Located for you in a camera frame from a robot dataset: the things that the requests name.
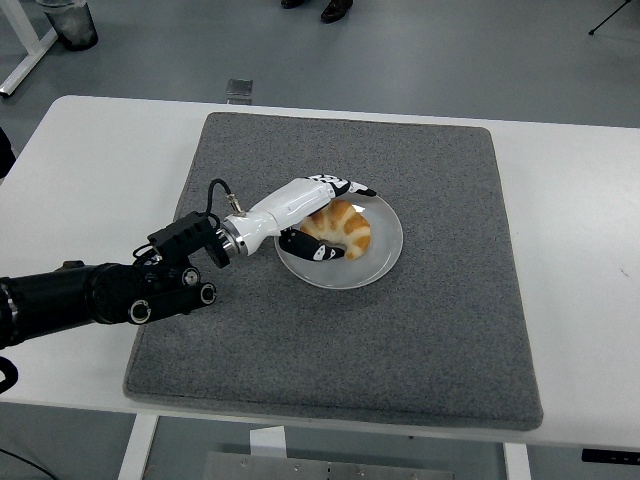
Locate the white table leg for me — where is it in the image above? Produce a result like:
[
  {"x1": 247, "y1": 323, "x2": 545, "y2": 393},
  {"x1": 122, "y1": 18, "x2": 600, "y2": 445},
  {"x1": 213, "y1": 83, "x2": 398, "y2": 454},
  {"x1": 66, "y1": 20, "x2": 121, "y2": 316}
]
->
[
  {"x1": 502, "y1": 442, "x2": 532, "y2": 480},
  {"x1": 117, "y1": 413, "x2": 160, "y2": 480}
]

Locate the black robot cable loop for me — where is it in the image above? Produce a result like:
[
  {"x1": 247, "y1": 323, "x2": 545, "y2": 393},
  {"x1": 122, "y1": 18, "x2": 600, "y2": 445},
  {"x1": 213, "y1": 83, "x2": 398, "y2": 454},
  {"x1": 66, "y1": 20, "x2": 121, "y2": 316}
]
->
[{"x1": 0, "y1": 355, "x2": 20, "y2": 397}]

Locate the grey trash bin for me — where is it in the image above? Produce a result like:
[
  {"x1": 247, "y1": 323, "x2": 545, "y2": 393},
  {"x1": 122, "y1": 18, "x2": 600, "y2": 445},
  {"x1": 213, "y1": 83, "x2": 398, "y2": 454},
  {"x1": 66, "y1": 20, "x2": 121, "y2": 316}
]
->
[{"x1": 39, "y1": 0, "x2": 99, "y2": 52}]

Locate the white table frame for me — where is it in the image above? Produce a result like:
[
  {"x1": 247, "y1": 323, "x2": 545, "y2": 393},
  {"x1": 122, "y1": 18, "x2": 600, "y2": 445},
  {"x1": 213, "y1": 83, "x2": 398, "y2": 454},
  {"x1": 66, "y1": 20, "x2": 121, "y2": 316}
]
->
[{"x1": 0, "y1": 0, "x2": 60, "y2": 99}]

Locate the metal floor outlet cover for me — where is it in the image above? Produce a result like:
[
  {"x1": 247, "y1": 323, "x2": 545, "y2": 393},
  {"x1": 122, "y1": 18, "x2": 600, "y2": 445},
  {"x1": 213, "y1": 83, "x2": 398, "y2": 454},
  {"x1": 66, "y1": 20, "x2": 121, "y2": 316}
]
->
[{"x1": 225, "y1": 78, "x2": 255, "y2": 105}]

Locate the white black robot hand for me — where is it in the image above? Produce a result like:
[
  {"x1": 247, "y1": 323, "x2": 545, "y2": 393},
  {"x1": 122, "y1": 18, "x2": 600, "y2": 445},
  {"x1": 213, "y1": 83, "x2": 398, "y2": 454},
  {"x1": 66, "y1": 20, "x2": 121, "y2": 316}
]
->
[{"x1": 223, "y1": 172, "x2": 379, "y2": 263}]

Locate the white round plate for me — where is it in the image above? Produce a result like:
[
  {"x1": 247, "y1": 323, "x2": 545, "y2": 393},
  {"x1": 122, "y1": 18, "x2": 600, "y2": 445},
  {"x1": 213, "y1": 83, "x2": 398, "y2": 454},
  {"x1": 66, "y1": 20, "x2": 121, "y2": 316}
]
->
[{"x1": 273, "y1": 183, "x2": 405, "y2": 291}]

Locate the white table column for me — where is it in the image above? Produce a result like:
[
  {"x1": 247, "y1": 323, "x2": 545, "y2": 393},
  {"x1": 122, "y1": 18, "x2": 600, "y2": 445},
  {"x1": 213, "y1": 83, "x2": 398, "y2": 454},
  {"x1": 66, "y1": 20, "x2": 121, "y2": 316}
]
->
[{"x1": 249, "y1": 425, "x2": 289, "y2": 459}]

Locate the grey felt mat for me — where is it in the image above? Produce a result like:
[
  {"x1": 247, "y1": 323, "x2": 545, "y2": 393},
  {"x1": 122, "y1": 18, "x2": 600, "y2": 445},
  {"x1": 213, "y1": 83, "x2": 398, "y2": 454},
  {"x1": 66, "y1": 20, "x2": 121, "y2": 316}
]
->
[{"x1": 123, "y1": 111, "x2": 545, "y2": 432}]

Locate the black robot body part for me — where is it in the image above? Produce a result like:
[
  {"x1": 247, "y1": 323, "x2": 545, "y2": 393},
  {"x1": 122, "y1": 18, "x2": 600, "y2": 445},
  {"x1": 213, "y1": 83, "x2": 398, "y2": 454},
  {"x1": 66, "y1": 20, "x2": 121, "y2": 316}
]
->
[{"x1": 0, "y1": 126, "x2": 19, "y2": 182}]

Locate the golden croissant bread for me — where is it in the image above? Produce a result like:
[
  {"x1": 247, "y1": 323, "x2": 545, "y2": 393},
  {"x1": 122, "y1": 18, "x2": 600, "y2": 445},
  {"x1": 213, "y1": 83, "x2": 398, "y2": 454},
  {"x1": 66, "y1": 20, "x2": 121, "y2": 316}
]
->
[{"x1": 299, "y1": 199, "x2": 373, "y2": 262}]

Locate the grey metal plate with screws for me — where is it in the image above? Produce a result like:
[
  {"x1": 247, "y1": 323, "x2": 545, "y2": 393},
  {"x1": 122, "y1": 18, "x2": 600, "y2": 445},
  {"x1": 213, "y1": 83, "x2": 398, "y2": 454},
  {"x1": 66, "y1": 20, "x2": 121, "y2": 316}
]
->
[{"x1": 202, "y1": 450, "x2": 454, "y2": 480}]

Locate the black table control panel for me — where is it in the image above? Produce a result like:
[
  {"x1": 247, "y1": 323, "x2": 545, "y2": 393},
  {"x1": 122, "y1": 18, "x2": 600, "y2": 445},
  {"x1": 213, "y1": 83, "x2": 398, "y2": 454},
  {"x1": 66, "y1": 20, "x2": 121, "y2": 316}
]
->
[{"x1": 581, "y1": 448, "x2": 640, "y2": 464}]

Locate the thin black floor cable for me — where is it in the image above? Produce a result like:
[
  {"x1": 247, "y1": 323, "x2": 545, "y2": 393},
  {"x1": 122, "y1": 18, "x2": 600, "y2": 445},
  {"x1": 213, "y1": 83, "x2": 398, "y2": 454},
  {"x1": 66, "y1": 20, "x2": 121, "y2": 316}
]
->
[{"x1": 0, "y1": 446, "x2": 51, "y2": 480}]

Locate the black tripod leg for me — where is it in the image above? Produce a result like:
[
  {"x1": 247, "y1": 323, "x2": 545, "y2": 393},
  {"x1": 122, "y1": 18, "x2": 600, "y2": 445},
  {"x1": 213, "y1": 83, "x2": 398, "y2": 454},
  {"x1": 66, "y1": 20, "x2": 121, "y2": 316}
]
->
[{"x1": 588, "y1": 0, "x2": 640, "y2": 37}]

